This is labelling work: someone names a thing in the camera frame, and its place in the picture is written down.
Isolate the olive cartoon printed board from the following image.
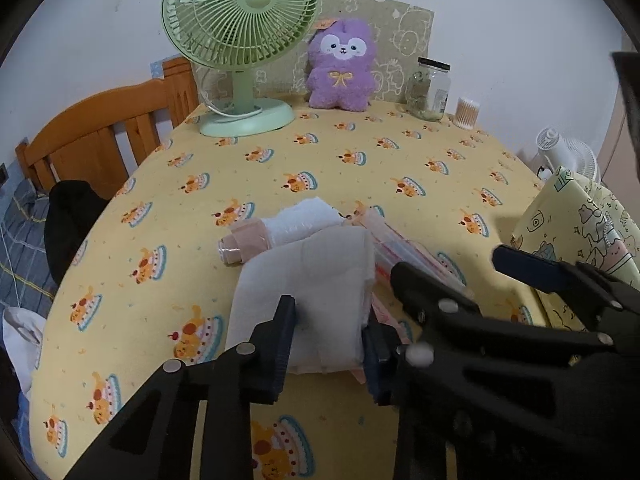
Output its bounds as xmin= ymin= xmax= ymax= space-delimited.
xmin=192 ymin=0 xmax=435 ymax=107

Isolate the pink packet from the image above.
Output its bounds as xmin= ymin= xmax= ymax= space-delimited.
xmin=217 ymin=221 xmax=274 ymax=267

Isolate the purple plush toy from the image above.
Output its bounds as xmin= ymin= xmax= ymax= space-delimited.
xmin=306 ymin=16 xmax=379 ymax=111

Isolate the clear plastic packet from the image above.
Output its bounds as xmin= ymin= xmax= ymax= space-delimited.
xmin=350 ymin=207 xmax=475 ymax=302

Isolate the glass jar with dark lid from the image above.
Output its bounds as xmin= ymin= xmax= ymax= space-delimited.
xmin=405 ymin=56 xmax=452 ymax=122

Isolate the wooden bed headboard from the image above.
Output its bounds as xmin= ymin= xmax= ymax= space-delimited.
xmin=15 ymin=57 xmax=201 ymax=202

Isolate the blue plaid bedding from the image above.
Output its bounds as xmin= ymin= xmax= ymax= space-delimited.
xmin=0 ymin=180 xmax=60 ymax=312

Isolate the beige door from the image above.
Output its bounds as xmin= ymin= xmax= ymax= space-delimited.
xmin=599 ymin=27 xmax=640 ymax=196

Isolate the yellow cake printed tablecloth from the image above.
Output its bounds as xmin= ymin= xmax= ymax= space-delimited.
xmin=27 ymin=97 xmax=556 ymax=480

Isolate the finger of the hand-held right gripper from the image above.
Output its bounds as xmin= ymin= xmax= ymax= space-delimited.
xmin=390 ymin=261 xmax=615 ymax=358
xmin=491 ymin=244 xmax=640 ymax=356

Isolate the green desk fan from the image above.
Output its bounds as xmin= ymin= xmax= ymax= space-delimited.
xmin=161 ymin=0 xmax=323 ymax=138

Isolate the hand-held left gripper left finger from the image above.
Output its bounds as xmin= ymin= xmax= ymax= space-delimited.
xmin=65 ymin=295 xmax=298 ymax=480

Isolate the white standing fan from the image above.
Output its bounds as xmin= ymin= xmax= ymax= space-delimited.
xmin=529 ymin=127 xmax=601 ymax=184

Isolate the black jacket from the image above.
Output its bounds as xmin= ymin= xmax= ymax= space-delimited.
xmin=44 ymin=180 xmax=109 ymax=287

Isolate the yellow cartoon fabric storage box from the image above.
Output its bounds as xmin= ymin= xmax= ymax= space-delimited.
xmin=510 ymin=165 xmax=640 ymax=332

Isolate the cotton swab container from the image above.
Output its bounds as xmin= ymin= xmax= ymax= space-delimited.
xmin=452 ymin=97 xmax=481 ymax=131

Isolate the white cloth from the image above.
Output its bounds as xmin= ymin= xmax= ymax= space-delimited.
xmin=225 ymin=226 xmax=377 ymax=377
xmin=0 ymin=306 xmax=45 ymax=397

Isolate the white crumpled cloth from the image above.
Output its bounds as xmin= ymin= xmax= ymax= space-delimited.
xmin=0 ymin=306 xmax=45 ymax=397

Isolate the white gauze roll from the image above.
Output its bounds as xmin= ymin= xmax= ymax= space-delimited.
xmin=260 ymin=197 xmax=347 ymax=250

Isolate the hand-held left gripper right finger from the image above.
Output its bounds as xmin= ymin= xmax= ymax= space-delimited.
xmin=361 ymin=322 xmax=640 ymax=480

